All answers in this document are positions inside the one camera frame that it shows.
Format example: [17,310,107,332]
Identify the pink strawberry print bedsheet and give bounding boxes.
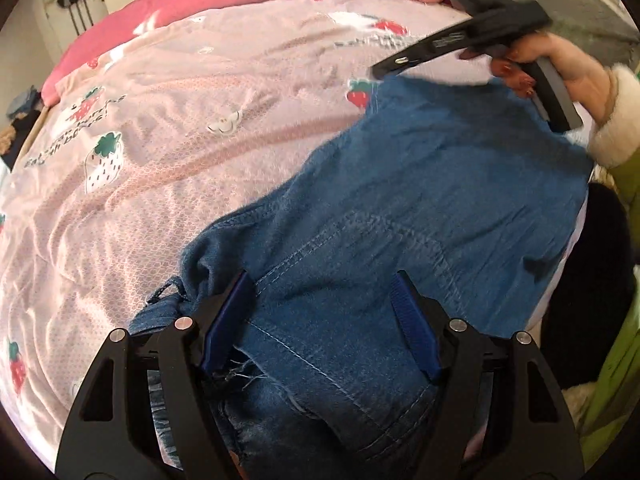
[0,0,591,470]

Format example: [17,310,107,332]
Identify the person's right hand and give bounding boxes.
[459,31,614,124]

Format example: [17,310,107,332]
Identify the clothes pile beside bed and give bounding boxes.
[1,86,43,170]

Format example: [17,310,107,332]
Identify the blue denim pants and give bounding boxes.
[130,77,592,479]

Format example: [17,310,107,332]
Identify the black trousers leg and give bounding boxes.
[540,183,637,389]

